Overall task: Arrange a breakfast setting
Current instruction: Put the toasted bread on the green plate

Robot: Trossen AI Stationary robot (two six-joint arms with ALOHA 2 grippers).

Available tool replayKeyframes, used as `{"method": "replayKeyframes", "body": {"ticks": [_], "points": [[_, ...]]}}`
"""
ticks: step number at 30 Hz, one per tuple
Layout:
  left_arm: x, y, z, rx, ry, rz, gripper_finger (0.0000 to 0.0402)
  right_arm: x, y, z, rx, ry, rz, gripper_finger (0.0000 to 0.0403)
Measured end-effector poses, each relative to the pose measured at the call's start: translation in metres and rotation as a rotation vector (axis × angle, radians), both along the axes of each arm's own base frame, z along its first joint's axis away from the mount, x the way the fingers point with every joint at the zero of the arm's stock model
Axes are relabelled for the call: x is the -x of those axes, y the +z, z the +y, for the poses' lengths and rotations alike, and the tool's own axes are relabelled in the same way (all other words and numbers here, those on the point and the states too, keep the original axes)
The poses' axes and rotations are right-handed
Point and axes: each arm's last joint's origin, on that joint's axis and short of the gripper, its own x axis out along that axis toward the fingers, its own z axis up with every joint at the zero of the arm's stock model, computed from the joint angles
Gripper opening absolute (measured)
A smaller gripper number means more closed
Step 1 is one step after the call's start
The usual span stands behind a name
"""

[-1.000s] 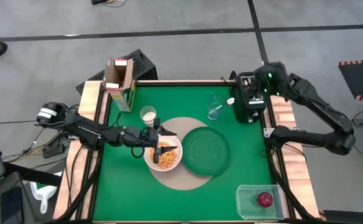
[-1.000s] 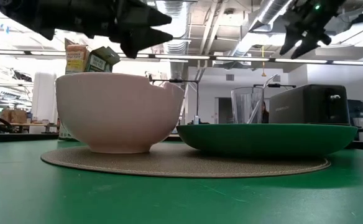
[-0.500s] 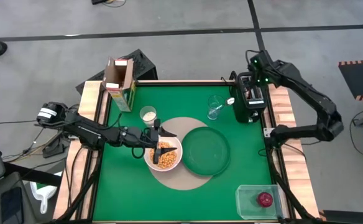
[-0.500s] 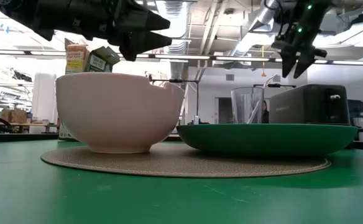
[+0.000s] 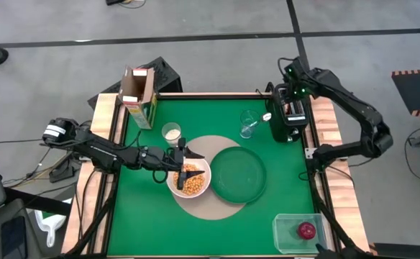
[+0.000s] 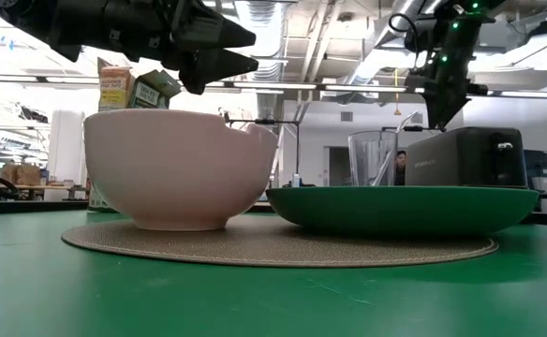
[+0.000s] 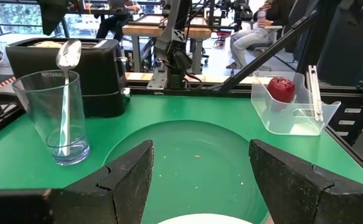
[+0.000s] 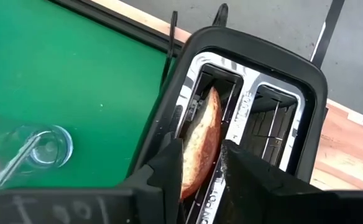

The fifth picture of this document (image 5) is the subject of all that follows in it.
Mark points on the wooden side board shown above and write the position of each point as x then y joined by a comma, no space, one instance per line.
346,201
104,111

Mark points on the clear plastic container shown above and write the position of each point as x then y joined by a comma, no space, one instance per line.
285,234

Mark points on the red apple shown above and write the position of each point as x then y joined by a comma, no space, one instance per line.
306,231

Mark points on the tan round placemat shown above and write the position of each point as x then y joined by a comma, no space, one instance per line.
203,210

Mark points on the clear drinking glass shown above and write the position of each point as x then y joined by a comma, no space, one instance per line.
247,131

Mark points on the black hazard striped mat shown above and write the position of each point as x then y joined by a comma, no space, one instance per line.
416,91
404,252

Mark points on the white bowl with cereal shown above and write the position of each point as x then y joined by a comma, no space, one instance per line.
208,181

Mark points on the orange cereal balls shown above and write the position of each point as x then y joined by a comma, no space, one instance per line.
195,187

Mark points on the white plastic object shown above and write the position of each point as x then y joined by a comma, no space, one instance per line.
50,226

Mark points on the toast slice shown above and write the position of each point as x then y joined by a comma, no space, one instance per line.
289,108

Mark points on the glass of milk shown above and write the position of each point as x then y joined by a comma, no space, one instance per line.
172,134

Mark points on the black frame strut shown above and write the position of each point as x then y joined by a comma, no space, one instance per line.
330,219
91,224

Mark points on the green round plate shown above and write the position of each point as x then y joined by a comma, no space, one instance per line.
238,175

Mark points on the black toaster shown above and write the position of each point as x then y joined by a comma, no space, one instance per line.
280,126

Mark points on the cereal box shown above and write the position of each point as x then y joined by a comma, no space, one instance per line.
141,108

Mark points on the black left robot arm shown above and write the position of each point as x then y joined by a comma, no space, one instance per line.
98,151

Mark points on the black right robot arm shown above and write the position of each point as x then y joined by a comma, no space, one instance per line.
357,108

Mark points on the black stand foot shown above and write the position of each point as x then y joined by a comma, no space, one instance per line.
60,174

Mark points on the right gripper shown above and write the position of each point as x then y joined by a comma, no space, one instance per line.
298,77

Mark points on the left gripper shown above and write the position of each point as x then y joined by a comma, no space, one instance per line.
167,158

